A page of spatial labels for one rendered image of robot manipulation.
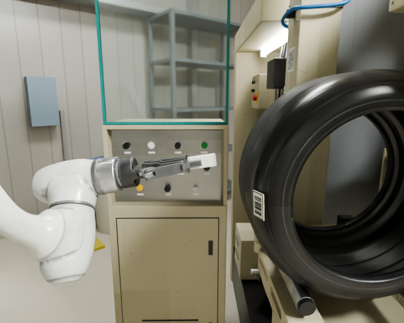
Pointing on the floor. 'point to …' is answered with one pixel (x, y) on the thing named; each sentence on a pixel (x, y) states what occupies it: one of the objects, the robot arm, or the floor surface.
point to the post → (319, 38)
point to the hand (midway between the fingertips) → (202, 161)
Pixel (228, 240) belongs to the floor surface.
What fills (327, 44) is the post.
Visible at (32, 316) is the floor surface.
